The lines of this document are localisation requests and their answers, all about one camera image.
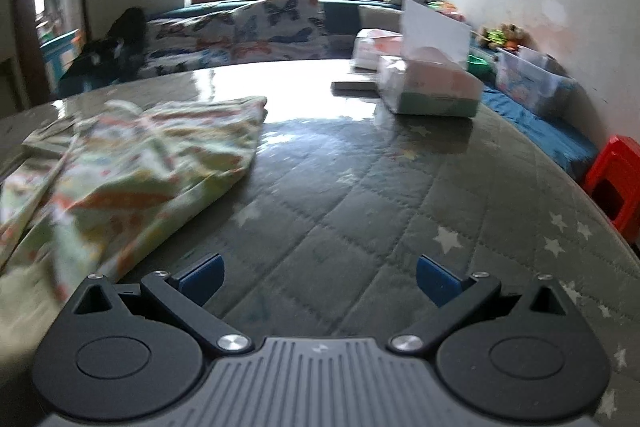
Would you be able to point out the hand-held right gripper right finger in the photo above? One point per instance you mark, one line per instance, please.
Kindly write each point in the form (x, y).
(436, 282)

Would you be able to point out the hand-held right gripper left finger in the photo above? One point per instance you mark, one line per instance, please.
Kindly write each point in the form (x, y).
(202, 276)

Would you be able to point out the floral patterned pajama shirt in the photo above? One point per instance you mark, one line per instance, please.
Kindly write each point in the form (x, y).
(130, 172)

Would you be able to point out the red plastic box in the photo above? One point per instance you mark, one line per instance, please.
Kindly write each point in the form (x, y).
(612, 172)

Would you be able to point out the green bowl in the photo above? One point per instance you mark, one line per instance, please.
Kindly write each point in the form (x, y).
(479, 64)

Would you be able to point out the clear plastic storage box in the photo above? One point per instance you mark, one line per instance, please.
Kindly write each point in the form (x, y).
(535, 77)

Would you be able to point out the pink white tissue pack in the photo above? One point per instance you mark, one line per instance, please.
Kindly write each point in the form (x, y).
(375, 49)

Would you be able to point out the black clothing pile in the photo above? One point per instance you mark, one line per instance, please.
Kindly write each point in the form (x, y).
(115, 47)

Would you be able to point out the white paper sheet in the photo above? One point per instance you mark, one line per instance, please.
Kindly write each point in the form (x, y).
(435, 29)

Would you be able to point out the brown green stuffed toys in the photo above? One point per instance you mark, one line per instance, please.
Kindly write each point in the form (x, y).
(502, 36)

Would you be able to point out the teal white cabinet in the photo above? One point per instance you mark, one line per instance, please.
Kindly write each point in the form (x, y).
(60, 57)

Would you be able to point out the large butterfly print pillow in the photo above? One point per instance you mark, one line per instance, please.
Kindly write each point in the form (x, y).
(280, 22)

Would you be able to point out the colourful plush toy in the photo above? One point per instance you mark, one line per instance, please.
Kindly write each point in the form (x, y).
(444, 9)

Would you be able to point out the grey cushion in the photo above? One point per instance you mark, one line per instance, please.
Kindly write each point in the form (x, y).
(376, 14)

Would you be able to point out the brown wooden door frame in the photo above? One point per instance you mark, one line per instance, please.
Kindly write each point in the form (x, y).
(25, 7)

